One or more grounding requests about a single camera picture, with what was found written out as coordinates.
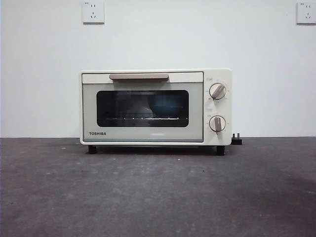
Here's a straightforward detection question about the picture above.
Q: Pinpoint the white wall socket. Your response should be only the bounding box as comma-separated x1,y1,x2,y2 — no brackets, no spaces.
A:
82,0,105,25
296,2,316,25

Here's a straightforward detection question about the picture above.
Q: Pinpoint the beige oven door handle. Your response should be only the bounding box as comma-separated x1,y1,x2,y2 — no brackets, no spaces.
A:
109,73,170,83

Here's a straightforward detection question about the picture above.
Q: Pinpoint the timer oven knob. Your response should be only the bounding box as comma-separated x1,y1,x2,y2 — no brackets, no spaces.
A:
209,115,227,134

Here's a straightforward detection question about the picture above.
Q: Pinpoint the white glass oven door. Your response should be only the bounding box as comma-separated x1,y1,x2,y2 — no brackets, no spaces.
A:
81,72,204,144

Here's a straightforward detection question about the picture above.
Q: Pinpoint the metal wire oven rack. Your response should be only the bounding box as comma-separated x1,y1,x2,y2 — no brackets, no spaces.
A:
105,116,180,121

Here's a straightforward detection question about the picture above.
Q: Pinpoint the large-marked temperature oven knob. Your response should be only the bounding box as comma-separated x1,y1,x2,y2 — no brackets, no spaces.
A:
209,83,227,100

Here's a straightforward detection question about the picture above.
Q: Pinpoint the blue ribbed bowl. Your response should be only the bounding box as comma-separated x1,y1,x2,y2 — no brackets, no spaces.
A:
149,98,179,117

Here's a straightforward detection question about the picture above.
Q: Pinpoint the white toaster oven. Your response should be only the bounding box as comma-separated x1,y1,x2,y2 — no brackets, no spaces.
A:
80,68,233,157

